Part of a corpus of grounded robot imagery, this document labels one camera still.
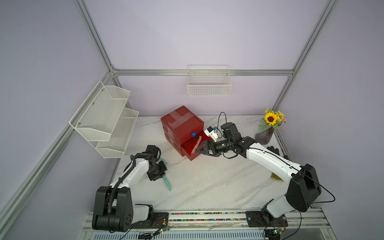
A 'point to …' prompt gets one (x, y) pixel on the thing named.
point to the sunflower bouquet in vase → (267, 125)
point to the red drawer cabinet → (184, 131)
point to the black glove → (276, 151)
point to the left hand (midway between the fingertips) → (164, 176)
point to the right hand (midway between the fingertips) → (201, 154)
